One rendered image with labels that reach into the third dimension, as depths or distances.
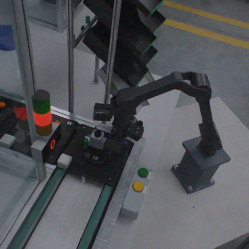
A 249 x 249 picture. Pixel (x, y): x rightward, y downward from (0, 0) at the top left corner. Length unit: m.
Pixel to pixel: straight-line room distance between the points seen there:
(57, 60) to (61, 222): 1.03
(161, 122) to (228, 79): 2.00
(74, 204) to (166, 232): 0.38
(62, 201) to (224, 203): 0.69
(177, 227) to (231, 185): 0.35
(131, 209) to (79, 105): 0.67
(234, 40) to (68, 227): 3.41
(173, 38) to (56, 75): 2.30
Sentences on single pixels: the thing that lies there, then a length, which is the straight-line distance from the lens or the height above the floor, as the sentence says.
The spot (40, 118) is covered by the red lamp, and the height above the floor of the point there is 1.34.
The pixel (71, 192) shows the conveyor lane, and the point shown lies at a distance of 1.29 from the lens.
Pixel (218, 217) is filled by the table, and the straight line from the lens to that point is 1.43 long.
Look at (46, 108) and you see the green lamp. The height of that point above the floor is 1.38.
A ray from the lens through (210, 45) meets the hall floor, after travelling 3.95.
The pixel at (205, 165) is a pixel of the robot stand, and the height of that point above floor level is 1.06.
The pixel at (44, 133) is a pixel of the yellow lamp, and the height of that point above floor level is 1.28.
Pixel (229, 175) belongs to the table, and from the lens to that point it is 1.56.
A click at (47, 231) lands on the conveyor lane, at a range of 1.23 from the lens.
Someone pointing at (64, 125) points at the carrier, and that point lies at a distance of 1.41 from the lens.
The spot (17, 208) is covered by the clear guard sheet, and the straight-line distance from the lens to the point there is 1.18.
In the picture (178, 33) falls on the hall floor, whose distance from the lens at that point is 4.00.
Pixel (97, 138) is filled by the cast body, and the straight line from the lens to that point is 1.23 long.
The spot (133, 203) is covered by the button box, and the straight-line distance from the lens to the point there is 1.23.
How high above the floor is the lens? 2.05
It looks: 48 degrees down
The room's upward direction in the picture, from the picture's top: 11 degrees clockwise
